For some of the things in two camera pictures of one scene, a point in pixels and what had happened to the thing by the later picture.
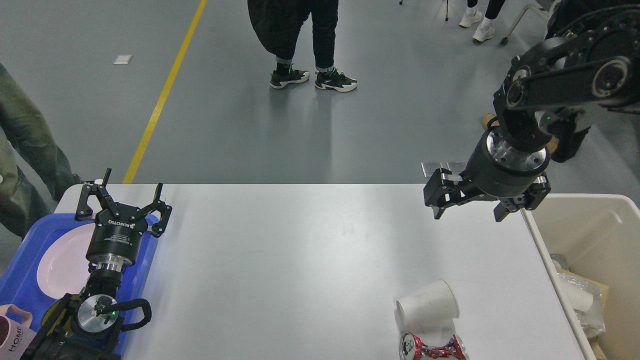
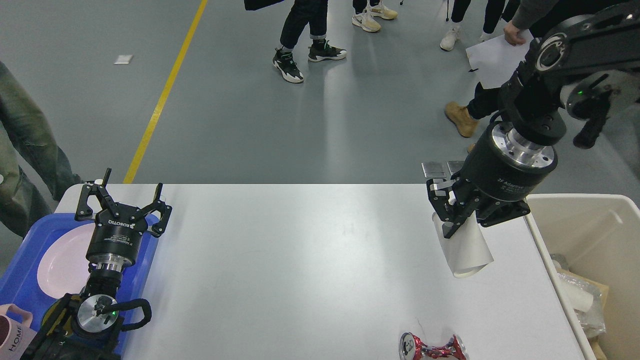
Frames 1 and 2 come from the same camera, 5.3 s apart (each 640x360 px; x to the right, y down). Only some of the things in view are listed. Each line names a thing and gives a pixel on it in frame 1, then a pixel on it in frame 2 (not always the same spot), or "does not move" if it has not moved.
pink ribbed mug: [15, 337] does not move
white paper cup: [438, 302] -> [469, 249]
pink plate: [63, 267] does not move
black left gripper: [114, 240] does not move
